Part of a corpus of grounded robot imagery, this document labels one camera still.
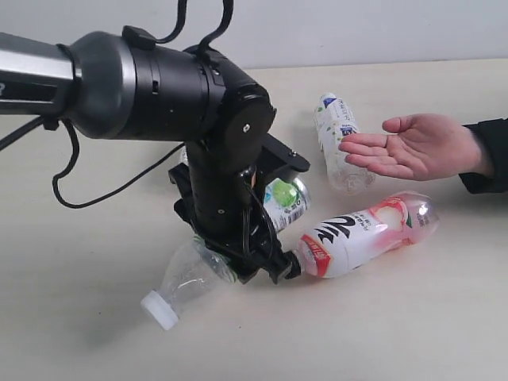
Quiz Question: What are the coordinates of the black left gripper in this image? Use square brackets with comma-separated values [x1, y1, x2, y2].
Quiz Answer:
[169, 138, 300, 284]

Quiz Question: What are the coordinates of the pink peach drink bottle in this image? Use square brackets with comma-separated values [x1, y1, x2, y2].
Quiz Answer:
[294, 191, 439, 279]

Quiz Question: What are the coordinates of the clear bottle green label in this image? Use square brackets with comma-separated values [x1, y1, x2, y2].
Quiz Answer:
[140, 177, 310, 330]

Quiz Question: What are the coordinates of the clear bottle blue white label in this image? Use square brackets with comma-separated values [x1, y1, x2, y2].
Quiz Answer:
[313, 92, 376, 196]

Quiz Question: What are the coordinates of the black sleeved forearm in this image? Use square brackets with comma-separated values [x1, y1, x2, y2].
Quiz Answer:
[459, 118, 507, 194]

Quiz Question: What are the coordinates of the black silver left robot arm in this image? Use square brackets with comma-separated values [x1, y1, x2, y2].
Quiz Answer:
[1, 27, 310, 283]

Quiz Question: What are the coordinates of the person's open hand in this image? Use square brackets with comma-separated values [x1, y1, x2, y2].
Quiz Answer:
[339, 114, 481, 181]

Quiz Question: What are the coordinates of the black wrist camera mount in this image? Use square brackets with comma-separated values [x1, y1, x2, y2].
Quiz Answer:
[256, 133, 310, 185]

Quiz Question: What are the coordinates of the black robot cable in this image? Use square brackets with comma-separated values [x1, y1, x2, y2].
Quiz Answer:
[0, 0, 239, 210]

